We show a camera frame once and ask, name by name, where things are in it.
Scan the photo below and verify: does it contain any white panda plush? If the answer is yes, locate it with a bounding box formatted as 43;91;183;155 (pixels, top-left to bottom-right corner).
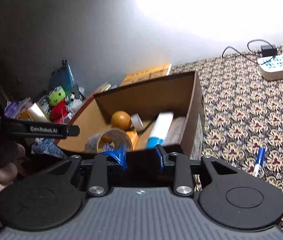
65;92;82;113

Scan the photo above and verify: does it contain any green frog plush toy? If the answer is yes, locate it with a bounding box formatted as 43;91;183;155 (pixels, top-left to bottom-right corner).
48;86;68;122

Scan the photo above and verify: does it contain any orange tape measure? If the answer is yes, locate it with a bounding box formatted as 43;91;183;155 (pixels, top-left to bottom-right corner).
126;130;139;150

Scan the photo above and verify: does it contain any black power adapter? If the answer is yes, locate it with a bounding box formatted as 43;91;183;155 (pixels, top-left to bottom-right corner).
260;45;277;57

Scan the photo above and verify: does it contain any blue whiteboard marker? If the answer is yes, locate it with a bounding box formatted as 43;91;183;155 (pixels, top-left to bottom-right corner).
252;147;266;177

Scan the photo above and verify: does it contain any teal pouch with clips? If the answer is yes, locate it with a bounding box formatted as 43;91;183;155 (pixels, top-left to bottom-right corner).
48;60;74;94

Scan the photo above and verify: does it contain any stack of books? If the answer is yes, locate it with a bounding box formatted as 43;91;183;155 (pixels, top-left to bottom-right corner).
95;82;117;94

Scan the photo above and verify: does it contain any clear plastic case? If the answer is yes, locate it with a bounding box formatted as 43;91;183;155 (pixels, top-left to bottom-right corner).
163;116;186;146

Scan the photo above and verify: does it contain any white power strip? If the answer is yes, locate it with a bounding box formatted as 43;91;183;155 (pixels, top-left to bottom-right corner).
258;55;283;81

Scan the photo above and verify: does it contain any small clear tape roll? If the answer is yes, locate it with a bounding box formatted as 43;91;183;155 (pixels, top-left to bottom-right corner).
131;114;144;132

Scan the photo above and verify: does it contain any white tube blue cap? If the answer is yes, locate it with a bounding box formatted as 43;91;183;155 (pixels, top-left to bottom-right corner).
145;112;174;149

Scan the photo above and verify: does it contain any blue checkered cloth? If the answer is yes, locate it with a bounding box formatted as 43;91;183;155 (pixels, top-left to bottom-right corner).
31;138;67;159

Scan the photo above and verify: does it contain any yellow book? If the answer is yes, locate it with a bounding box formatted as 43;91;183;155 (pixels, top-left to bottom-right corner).
120;63;172;87

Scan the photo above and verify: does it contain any large printed tape roll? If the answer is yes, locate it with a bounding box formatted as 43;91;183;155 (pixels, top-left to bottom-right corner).
84;128;133;153

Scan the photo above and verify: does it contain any brown gourd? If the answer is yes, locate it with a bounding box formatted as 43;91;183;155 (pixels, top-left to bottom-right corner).
111;111;131;131

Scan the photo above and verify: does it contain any floral patterned tablecloth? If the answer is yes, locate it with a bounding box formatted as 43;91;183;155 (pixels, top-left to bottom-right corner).
169;47;283;239

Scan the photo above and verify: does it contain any person's left hand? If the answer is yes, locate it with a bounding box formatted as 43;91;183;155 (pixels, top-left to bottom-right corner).
0;141;25;192

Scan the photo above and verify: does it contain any brown cardboard box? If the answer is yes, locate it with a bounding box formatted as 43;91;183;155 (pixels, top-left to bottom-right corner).
57;72;205;159

